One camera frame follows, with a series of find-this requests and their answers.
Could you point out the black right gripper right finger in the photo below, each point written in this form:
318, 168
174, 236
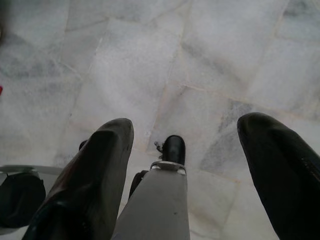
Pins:
282, 175

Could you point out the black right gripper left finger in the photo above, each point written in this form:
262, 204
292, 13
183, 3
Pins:
95, 175

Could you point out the silver robot right leg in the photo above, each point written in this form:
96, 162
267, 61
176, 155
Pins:
157, 200

